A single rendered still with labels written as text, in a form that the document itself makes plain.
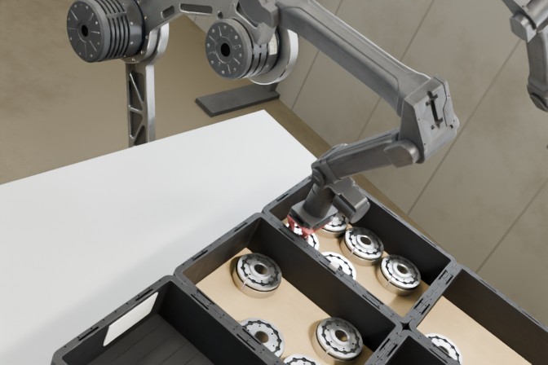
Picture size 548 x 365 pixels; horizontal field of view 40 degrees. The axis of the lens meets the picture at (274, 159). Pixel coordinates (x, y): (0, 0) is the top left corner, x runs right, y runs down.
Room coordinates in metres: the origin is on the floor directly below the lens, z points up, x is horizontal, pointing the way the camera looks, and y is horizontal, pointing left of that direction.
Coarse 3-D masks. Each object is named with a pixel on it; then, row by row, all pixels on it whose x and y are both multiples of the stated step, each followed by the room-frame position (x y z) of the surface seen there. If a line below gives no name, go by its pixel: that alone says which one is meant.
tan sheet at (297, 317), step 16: (240, 256) 1.23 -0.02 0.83; (224, 272) 1.16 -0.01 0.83; (208, 288) 1.10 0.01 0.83; (224, 288) 1.12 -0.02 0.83; (288, 288) 1.20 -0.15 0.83; (224, 304) 1.08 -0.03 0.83; (240, 304) 1.10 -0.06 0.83; (256, 304) 1.12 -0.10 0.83; (272, 304) 1.14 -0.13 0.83; (288, 304) 1.16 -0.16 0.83; (304, 304) 1.18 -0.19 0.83; (240, 320) 1.06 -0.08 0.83; (272, 320) 1.09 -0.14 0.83; (288, 320) 1.11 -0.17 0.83; (304, 320) 1.13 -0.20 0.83; (320, 320) 1.15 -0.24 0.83; (288, 336) 1.07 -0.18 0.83; (304, 336) 1.09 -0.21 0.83; (288, 352) 1.03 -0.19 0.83; (304, 352) 1.05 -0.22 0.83; (368, 352) 1.13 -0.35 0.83
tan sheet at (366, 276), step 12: (348, 228) 1.48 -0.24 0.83; (324, 240) 1.40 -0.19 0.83; (336, 240) 1.42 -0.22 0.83; (324, 252) 1.36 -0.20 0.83; (336, 252) 1.38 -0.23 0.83; (384, 252) 1.46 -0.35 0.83; (360, 276) 1.34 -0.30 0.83; (372, 276) 1.35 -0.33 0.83; (372, 288) 1.32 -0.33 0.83; (384, 288) 1.33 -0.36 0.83; (420, 288) 1.39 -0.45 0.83; (384, 300) 1.30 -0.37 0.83; (396, 300) 1.31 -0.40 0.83; (408, 300) 1.33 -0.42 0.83; (396, 312) 1.28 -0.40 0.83
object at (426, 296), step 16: (288, 192) 1.38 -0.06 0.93; (272, 208) 1.31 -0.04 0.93; (384, 208) 1.49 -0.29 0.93; (400, 224) 1.46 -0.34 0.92; (304, 240) 1.25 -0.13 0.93; (320, 256) 1.23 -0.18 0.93; (448, 256) 1.42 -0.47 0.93; (448, 272) 1.36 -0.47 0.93; (432, 288) 1.29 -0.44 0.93; (384, 304) 1.17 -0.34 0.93; (416, 304) 1.22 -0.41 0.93; (400, 320) 1.15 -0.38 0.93
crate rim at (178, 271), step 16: (240, 224) 1.21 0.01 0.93; (272, 224) 1.26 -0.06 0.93; (224, 240) 1.14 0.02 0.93; (288, 240) 1.23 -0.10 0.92; (192, 256) 1.06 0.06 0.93; (176, 272) 1.01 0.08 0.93; (336, 272) 1.20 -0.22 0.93; (192, 288) 0.99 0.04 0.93; (352, 288) 1.18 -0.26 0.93; (208, 304) 0.97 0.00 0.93; (368, 304) 1.16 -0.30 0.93; (272, 352) 0.93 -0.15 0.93; (384, 352) 1.05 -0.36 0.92
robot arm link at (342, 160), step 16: (352, 144) 1.22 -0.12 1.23; (368, 144) 1.15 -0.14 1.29; (384, 144) 1.11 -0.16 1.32; (400, 144) 1.02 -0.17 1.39; (320, 160) 1.26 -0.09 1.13; (336, 160) 1.23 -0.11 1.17; (352, 160) 1.19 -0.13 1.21; (368, 160) 1.15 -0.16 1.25; (384, 160) 1.12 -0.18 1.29; (400, 160) 1.03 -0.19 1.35; (416, 160) 1.02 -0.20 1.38; (336, 176) 1.23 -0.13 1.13
